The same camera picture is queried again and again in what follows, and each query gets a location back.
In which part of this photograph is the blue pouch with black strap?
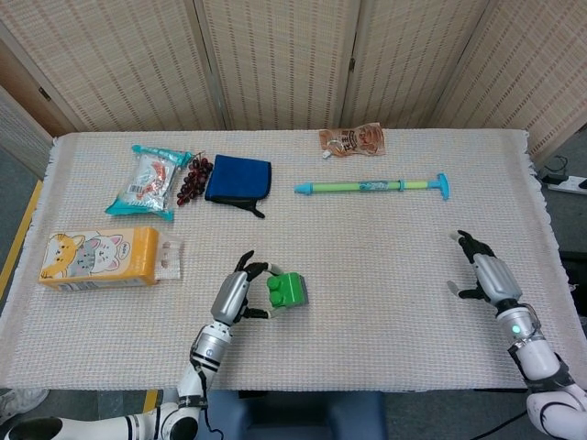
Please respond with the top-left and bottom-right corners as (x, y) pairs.
(204, 154), (273, 219)

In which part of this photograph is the dark red grape bunch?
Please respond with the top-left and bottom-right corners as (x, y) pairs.
(176, 153), (215, 207)

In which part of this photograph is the orange cat tissue pack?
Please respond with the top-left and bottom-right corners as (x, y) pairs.
(37, 226), (183, 292)

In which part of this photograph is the white power strip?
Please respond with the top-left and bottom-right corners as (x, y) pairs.
(548, 176), (587, 196)

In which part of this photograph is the green teal water squirter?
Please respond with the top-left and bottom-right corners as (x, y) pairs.
(293, 172), (451, 202)

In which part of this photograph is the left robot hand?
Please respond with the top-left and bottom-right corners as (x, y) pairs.
(209, 249), (286, 327)

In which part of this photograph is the teal white snack bag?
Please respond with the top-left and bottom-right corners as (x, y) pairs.
(104, 144), (194, 223)

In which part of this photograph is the black power adapter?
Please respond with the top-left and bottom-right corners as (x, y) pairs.
(537, 155), (570, 184)

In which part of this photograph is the clear plastic sheet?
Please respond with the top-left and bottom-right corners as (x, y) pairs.
(97, 390), (126, 417)

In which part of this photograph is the white sneaker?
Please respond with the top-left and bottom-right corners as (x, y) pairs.
(0, 388), (50, 421)

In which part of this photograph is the woven folding screen panel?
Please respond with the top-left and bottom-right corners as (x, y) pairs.
(430, 0), (587, 169)
(341, 0), (505, 130)
(0, 0), (230, 134)
(0, 40), (79, 180)
(192, 0), (368, 132)

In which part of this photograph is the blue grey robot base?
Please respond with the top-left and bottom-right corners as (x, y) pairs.
(201, 389), (389, 440)

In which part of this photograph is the green toy brick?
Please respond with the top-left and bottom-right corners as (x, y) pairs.
(265, 271), (304, 309)

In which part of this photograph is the beige woven tablecloth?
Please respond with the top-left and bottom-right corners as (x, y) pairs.
(0, 129), (577, 394)

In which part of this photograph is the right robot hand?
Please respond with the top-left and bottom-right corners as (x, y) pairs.
(448, 229), (525, 317)

